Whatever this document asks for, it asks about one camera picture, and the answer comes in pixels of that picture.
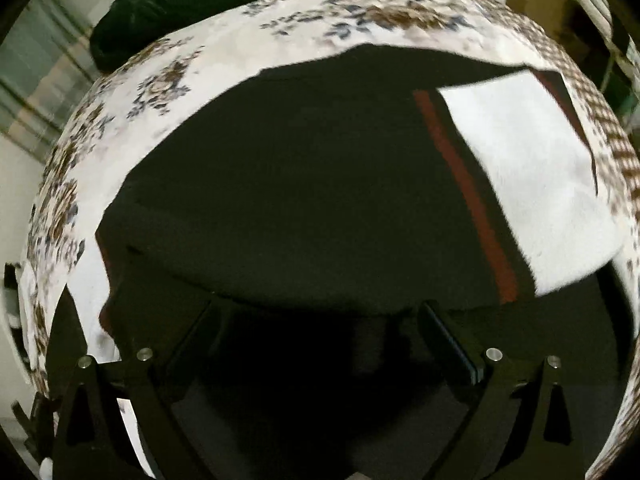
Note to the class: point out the floral bed quilt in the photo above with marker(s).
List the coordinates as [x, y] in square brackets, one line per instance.
[282, 395]

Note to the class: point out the grey-green window curtain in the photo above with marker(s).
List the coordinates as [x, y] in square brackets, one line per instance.
[46, 69]

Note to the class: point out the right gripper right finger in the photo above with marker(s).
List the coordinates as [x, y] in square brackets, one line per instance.
[519, 423]

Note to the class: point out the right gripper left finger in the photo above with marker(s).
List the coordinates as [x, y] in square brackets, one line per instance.
[92, 440]

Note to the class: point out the brown checkered bed sheet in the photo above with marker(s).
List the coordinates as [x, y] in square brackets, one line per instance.
[619, 167]

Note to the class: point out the black white-sleeved sweater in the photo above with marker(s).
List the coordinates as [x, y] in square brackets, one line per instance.
[377, 179]

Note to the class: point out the brown cardboard box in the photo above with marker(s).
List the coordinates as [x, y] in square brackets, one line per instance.
[553, 16]

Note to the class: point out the dark green bundled blanket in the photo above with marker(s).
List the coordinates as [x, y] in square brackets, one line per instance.
[175, 5]

